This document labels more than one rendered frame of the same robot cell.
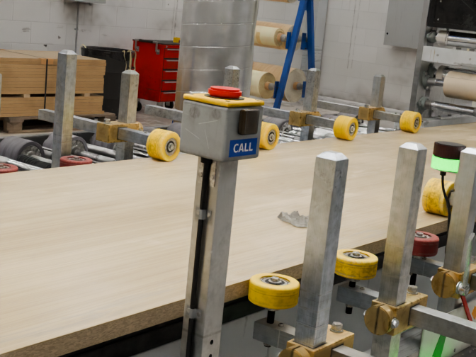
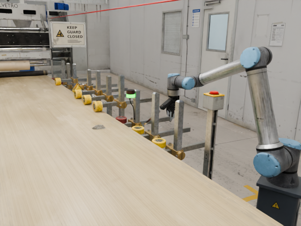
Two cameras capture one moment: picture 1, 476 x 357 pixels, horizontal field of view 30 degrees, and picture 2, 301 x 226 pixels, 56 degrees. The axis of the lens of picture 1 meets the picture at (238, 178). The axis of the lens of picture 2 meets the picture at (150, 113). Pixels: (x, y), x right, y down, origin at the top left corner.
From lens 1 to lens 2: 1.59 m
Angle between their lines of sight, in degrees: 66
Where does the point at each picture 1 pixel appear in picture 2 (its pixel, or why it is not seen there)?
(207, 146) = (220, 106)
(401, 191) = (156, 105)
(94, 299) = (170, 165)
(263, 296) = (164, 145)
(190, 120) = (215, 102)
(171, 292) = (164, 154)
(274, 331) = not seen: hidden behind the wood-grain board
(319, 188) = (180, 110)
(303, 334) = (178, 148)
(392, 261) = (156, 124)
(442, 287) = not seen: hidden behind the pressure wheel
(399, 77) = not seen: outside the picture
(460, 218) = (138, 108)
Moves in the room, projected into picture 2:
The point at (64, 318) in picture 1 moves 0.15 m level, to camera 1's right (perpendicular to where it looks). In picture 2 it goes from (186, 171) to (194, 158)
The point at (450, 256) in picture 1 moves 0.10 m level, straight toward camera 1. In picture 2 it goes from (137, 119) to (148, 121)
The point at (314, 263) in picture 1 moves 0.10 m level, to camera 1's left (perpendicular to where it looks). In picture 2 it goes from (180, 129) to (175, 134)
